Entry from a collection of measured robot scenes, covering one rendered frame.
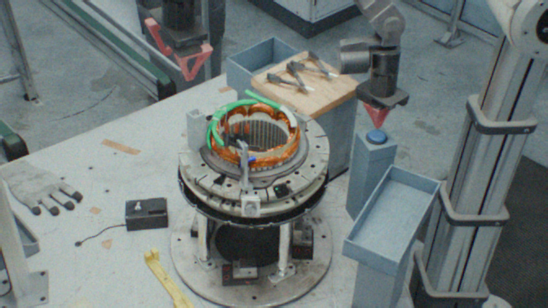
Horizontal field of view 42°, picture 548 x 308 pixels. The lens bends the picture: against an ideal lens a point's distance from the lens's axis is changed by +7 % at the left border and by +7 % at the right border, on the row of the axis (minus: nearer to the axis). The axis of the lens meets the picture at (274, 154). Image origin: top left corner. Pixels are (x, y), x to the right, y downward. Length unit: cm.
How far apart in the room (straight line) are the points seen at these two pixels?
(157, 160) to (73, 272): 40
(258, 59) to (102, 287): 70
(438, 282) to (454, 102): 190
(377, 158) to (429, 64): 226
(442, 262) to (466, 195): 22
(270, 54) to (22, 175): 70
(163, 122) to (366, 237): 86
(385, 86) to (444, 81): 223
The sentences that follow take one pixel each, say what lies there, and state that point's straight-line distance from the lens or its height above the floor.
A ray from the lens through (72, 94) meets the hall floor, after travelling 352.
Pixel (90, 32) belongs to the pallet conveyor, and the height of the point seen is 73.
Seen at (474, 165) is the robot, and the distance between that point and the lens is 152.
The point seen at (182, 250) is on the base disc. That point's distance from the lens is 163.
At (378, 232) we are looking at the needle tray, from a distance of 138.
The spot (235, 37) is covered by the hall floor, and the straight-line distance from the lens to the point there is 390.
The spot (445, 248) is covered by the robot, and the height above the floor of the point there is 81.
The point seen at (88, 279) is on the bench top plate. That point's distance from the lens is 163.
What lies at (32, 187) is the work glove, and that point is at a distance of 184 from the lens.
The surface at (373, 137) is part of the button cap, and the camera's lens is 157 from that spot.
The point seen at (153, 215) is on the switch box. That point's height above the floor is 83.
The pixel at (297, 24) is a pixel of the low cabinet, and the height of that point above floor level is 5.
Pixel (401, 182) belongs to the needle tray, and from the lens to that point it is 149.
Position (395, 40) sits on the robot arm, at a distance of 142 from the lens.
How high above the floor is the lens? 202
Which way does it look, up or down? 41 degrees down
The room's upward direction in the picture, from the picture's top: 3 degrees clockwise
